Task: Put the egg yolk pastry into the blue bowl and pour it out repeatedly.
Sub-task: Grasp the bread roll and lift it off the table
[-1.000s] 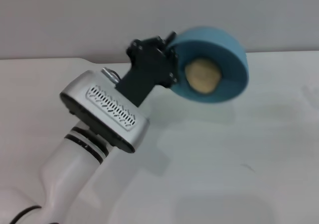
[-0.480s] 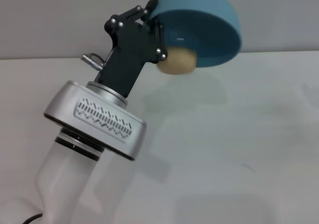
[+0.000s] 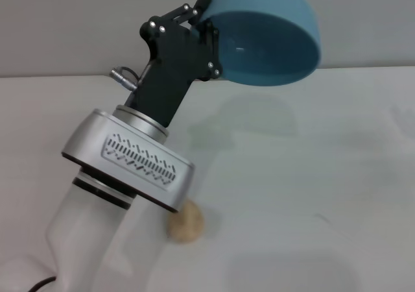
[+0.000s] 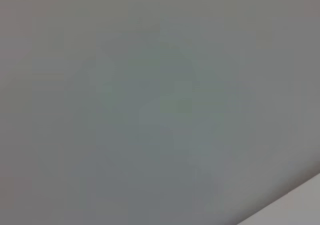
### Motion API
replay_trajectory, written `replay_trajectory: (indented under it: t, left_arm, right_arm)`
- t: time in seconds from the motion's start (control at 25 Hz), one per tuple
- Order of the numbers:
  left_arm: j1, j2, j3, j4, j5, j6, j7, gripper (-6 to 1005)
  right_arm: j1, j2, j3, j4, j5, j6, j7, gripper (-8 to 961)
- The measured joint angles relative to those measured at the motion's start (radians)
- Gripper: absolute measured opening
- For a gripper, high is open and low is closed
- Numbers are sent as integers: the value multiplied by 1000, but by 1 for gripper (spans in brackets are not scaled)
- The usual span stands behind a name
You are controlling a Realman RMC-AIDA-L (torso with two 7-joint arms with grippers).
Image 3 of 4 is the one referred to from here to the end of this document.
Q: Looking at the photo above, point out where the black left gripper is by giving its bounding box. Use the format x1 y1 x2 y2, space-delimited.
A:
124 0 224 127

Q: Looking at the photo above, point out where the blue bowl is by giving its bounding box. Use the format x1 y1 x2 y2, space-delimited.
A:
189 0 322 88

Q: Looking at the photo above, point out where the beige egg yolk pastry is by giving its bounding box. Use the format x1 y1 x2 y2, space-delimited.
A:
167 199 206 243

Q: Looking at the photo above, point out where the left arm connector cable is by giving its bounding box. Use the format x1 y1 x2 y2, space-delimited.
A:
110 66 145 88

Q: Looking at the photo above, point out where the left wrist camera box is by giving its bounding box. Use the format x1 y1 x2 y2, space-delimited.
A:
60 108 195 214

